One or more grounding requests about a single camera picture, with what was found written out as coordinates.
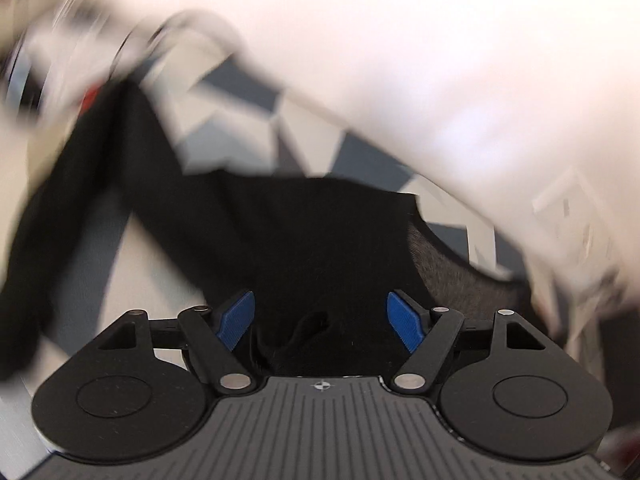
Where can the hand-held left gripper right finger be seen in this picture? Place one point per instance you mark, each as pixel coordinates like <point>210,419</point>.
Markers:
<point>405,320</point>

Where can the white wall socket panel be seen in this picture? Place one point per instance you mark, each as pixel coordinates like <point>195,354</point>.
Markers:
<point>570,210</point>

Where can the black garment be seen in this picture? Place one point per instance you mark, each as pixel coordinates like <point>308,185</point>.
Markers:
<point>300,240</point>

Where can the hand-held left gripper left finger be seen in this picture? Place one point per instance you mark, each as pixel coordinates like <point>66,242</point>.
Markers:
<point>237,317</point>

